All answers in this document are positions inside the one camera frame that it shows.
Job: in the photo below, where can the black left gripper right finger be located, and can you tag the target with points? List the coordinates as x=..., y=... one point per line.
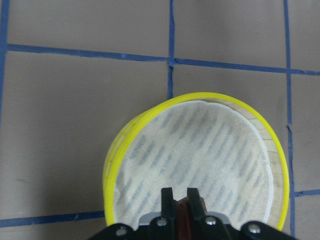
x=195, y=203

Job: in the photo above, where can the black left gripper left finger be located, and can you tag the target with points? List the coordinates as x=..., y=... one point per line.
x=168, y=204

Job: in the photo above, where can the yellow steamer top layer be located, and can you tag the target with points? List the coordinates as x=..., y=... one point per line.
x=209, y=141

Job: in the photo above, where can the yellow steamer layer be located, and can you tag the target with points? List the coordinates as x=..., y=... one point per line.
x=110, y=172
x=209, y=141

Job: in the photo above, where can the brown steamed bun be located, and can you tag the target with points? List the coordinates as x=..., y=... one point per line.
x=187, y=227

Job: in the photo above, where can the yellow steamer bottom layer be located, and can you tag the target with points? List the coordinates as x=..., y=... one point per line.
x=110, y=172

